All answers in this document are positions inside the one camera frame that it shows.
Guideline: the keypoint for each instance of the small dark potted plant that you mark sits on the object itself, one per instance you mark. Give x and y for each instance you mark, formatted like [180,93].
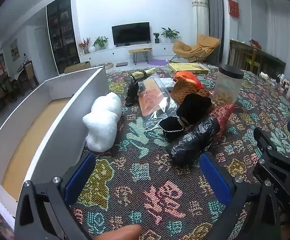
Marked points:
[156,36]

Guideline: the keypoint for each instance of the grey curtain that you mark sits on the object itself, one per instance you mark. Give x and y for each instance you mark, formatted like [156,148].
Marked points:
[216,17]

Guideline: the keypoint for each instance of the white standing air conditioner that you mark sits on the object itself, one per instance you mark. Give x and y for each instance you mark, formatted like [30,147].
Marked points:
[199,17]

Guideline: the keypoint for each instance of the dark glass display cabinet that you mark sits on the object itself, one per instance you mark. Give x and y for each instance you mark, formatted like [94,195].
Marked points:
[62,35]

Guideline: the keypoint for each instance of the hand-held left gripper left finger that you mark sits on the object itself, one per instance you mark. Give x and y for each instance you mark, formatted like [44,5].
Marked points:
[81,177]

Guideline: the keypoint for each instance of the clear plastic jar black lid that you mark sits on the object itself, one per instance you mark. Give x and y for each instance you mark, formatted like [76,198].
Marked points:
[227,87]

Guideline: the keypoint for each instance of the white low television cabinet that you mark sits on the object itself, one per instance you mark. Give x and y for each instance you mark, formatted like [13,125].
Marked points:
[159,50]

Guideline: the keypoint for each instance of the dark flat floor pad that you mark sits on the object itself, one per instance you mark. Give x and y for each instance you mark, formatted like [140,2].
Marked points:
[121,64]

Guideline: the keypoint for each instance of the person's left hand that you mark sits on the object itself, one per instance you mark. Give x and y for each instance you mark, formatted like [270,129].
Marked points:
[121,232]

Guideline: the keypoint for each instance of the white sheer curtain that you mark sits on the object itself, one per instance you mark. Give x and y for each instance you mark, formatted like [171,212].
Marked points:
[279,35]

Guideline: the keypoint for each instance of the small wooden bench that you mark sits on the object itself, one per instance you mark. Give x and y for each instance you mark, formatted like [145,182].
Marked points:
[140,50]

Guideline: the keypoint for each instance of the small red cloth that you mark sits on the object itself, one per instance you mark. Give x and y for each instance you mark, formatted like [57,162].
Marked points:
[256,43]

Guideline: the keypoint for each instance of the red wall hanging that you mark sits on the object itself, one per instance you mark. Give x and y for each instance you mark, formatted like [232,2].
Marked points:
[234,8]

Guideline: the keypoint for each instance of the yellow rolled bundle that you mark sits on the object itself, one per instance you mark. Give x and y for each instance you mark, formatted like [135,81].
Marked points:
[147,72]

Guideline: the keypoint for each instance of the row of small bottles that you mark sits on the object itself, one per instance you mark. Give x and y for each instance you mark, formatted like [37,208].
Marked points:
[289,90]

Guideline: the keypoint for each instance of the orange cloth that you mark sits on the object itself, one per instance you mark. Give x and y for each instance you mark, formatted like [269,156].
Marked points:
[188,78]

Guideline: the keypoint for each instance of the cardboard box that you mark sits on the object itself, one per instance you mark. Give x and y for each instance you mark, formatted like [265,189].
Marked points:
[76,67]

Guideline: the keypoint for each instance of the red patterned cloth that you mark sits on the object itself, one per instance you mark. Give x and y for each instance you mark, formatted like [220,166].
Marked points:
[222,116]

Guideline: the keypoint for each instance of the bushy green potted plant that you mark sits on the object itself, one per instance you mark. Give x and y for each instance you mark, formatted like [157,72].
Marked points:
[100,41]

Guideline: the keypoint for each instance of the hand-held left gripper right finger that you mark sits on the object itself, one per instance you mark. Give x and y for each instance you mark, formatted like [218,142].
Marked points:
[214,177]

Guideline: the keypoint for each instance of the red flower bouquet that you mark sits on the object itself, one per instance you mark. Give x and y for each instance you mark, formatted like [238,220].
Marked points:
[83,43]

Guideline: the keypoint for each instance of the large white box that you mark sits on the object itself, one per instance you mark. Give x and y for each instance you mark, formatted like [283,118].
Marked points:
[60,130]

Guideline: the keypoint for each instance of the yellow lounge chair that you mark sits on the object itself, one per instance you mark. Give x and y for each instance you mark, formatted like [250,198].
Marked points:
[202,42]

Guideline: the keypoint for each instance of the round white vase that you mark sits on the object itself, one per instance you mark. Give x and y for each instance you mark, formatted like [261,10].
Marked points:
[92,49]

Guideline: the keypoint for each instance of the white fluffy towel bundle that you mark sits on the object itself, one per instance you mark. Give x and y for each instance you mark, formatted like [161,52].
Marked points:
[102,130]

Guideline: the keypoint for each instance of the purple floor mat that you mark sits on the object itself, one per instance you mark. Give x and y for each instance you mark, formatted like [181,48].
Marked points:
[157,62]

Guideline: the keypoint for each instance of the clear plastic bag orange garment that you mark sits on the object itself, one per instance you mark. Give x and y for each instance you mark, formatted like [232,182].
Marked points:
[152,97]

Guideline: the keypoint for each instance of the black plush cloth braided trim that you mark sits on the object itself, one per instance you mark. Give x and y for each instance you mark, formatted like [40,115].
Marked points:
[192,105]

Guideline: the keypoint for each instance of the grey printed packet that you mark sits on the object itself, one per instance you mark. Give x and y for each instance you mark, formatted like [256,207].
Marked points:
[166,82]

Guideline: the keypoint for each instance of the yellow flat box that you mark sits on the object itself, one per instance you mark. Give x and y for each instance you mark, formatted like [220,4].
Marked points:
[187,68]

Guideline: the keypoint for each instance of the patterned woven blanket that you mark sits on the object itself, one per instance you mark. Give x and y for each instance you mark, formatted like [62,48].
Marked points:
[145,170]

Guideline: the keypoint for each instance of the black plastic bag roll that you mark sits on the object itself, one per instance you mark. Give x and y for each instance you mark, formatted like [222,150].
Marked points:
[194,140]

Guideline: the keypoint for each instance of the framed wall painting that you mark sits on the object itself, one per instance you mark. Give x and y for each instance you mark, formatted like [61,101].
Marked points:
[14,50]

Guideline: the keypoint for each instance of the wooden dining chair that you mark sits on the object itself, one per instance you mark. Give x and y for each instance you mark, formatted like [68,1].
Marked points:
[30,73]

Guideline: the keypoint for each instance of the black flat television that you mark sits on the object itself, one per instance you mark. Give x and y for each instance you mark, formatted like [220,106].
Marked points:
[131,33]

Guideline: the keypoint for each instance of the broad leaf potted plant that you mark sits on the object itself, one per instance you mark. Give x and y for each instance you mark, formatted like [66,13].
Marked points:
[169,33]

